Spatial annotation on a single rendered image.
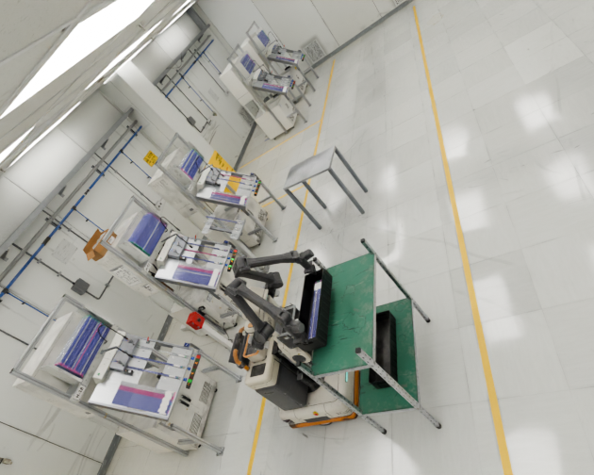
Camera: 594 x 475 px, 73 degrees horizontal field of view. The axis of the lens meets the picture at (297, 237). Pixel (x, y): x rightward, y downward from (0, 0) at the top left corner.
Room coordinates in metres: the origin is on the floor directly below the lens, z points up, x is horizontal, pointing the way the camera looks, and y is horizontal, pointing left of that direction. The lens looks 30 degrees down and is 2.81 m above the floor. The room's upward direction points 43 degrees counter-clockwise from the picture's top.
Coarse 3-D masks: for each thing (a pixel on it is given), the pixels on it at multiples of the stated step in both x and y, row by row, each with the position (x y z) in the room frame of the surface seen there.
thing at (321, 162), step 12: (312, 156) 4.64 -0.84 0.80; (324, 156) 4.39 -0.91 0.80; (300, 168) 4.65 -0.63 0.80; (312, 168) 4.39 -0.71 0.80; (324, 168) 4.16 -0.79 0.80; (348, 168) 4.42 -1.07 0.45; (288, 180) 4.63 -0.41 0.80; (300, 180) 4.38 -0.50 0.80; (336, 180) 4.11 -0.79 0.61; (360, 180) 4.43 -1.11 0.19; (288, 192) 4.54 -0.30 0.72; (312, 192) 4.84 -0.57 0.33; (348, 192) 4.10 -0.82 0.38; (300, 204) 4.54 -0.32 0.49; (324, 204) 4.86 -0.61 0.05
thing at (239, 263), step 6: (240, 258) 2.34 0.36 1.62; (234, 264) 2.37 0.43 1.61; (240, 264) 2.30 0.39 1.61; (234, 270) 2.36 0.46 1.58; (252, 270) 2.38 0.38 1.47; (240, 276) 2.34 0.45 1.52; (246, 276) 2.36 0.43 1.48; (252, 276) 2.36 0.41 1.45; (258, 276) 2.37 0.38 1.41; (264, 276) 2.39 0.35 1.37; (270, 276) 2.41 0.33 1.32; (270, 282) 2.40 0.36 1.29; (276, 282) 2.40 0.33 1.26; (282, 282) 2.40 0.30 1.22; (276, 288) 2.42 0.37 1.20
